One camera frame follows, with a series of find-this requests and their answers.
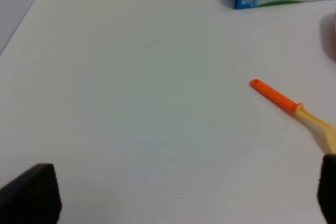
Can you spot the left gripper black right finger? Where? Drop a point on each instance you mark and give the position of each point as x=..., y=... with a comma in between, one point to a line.
x=326, y=188

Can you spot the pink square plate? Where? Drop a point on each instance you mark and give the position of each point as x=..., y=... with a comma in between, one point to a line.
x=327, y=34

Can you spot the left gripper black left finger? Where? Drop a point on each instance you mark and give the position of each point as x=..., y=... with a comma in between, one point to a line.
x=32, y=197

